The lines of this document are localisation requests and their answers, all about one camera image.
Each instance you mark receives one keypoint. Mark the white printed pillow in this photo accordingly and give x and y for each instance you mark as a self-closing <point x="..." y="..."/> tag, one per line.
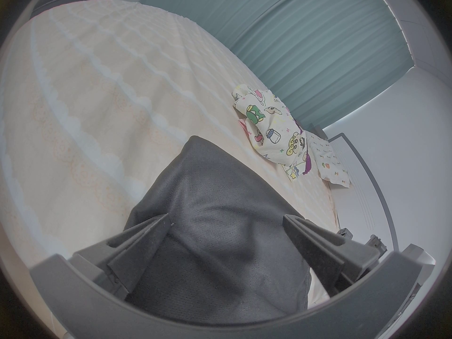
<point x="330" y="161"/>

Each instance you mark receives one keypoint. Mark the grey bedside table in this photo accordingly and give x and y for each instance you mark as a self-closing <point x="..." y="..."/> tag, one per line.
<point x="317" y="131"/>

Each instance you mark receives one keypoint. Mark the black T-shirt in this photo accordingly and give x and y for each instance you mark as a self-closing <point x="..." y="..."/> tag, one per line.
<point x="219" y="231"/>

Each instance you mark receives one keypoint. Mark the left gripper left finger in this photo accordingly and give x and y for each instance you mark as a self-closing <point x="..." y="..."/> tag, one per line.
<point x="141" y="245"/>

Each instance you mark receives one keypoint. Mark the purple garment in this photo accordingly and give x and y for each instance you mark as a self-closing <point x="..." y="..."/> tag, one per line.
<point x="308" y="164"/>

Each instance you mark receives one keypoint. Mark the blue-green curtain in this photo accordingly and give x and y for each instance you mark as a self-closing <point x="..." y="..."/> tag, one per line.
<point x="300" y="48"/>

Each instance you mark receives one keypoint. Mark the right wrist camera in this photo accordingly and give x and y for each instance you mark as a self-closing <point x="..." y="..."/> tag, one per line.
<point x="378" y="245"/>

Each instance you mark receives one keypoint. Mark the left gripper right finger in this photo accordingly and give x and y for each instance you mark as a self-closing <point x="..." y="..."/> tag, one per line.
<point x="317" y="251"/>

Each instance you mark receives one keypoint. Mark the bed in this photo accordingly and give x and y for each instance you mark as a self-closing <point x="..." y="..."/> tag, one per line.
<point x="88" y="101"/>

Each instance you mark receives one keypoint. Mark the white printed pyjama garment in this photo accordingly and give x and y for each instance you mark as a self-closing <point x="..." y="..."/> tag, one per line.
<point x="272" y="125"/>

